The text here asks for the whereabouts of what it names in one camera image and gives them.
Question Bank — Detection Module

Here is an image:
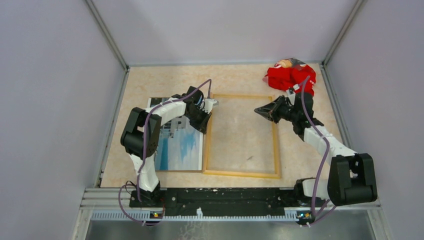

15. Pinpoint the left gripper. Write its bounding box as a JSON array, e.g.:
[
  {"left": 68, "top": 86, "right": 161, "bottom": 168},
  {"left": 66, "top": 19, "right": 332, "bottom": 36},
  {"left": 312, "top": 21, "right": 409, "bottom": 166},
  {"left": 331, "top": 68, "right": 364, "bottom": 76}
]
[{"left": 185, "top": 106, "right": 212, "bottom": 134}]

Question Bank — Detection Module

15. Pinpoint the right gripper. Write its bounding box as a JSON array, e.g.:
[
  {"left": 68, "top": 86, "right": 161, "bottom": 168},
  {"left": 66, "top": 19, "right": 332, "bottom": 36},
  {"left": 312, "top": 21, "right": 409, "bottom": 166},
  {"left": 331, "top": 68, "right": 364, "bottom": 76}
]
[{"left": 254, "top": 95, "right": 299, "bottom": 124}]

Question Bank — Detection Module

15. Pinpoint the building photo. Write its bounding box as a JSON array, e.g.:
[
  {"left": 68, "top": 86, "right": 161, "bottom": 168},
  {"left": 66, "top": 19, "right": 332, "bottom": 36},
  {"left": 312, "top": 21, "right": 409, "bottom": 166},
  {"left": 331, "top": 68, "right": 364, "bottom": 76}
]
[{"left": 147, "top": 97, "right": 203, "bottom": 172}]

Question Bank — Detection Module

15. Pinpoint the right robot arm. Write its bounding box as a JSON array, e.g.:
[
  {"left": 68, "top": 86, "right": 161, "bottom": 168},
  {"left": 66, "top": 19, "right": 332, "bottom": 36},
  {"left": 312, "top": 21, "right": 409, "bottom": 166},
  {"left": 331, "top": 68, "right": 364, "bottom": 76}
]
[{"left": 254, "top": 93, "right": 378, "bottom": 206}]

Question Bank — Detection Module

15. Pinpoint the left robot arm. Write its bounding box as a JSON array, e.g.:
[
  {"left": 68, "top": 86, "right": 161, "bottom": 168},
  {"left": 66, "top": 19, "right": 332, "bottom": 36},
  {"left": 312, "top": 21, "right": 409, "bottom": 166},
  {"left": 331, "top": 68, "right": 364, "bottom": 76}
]
[{"left": 120, "top": 86, "right": 218, "bottom": 207}]

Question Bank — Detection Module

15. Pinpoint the red cloth doll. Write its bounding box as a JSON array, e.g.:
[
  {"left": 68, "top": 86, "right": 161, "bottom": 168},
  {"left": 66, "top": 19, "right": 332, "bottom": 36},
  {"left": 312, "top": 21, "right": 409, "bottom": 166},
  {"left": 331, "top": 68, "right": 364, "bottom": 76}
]
[{"left": 262, "top": 58, "right": 317, "bottom": 96}]

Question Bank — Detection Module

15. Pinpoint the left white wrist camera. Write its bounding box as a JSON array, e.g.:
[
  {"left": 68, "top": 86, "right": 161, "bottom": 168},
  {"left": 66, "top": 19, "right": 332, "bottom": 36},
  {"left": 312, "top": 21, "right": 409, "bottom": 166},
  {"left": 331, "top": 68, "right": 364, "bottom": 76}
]
[{"left": 203, "top": 98, "right": 219, "bottom": 113}]

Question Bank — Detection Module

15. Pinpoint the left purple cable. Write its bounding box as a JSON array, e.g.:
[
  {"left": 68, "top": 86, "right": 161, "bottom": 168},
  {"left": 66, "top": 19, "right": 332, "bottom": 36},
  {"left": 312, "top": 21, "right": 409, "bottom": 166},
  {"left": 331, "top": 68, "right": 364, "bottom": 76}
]
[{"left": 118, "top": 78, "right": 213, "bottom": 227}]

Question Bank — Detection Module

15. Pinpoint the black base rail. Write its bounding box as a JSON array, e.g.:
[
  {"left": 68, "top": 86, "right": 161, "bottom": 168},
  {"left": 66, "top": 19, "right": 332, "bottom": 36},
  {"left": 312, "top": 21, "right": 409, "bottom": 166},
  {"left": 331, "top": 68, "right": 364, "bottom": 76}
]
[{"left": 129, "top": 187, "right": 312, "bottom": 217}]

